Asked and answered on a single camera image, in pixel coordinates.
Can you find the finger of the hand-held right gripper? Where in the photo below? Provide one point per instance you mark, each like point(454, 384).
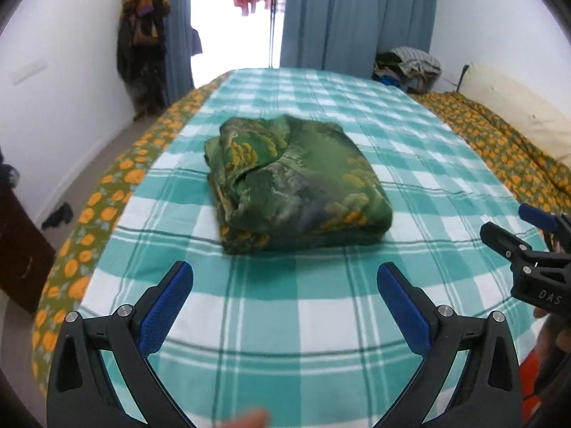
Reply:
point(542, 216)
point(504, 238)

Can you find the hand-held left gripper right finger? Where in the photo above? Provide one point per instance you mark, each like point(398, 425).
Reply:
point(408, 307)

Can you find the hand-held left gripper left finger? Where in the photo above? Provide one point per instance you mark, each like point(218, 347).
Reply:
point(163, 303)

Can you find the green printed garment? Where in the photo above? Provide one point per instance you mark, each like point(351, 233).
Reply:
point(294, 187)

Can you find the pile of clothes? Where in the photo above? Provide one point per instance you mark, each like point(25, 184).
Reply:
point(408, 67)

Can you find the person's right hand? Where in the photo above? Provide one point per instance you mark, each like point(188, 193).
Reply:
point(549, 343)

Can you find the person's left hand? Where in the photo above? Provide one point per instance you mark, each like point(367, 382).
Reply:
point(247, 420)

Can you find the teal checked bedsheet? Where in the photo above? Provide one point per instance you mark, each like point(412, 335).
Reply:
point(312, 321)

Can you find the person's orange clothing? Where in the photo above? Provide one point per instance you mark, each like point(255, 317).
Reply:
point(533, 388)

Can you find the cream pillow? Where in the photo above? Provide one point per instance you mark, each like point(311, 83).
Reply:
point(522, 107)

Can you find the orange floral blanket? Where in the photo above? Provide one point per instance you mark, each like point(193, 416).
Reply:
point(111, 196)

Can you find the dark cloth on floor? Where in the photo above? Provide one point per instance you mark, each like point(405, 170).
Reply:
point(58, 217)

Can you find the brown wooden cabinet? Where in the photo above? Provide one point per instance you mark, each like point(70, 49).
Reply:
point(22, 249)

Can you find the dark cloth on cabinet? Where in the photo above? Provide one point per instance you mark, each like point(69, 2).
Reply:
point(6, 167)

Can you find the dark hanging coat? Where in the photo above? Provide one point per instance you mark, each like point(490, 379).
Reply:
point(140, 71)

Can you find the dark hanging cloth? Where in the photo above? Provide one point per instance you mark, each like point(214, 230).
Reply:
point(196, 42)

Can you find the wide blue curtain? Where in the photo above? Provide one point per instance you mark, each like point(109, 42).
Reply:
point(357, 13)

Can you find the narrow blue curtain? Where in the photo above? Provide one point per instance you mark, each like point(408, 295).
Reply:
point(178, 31)

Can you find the metal pole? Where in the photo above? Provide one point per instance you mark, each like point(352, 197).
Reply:
point(271, 35)

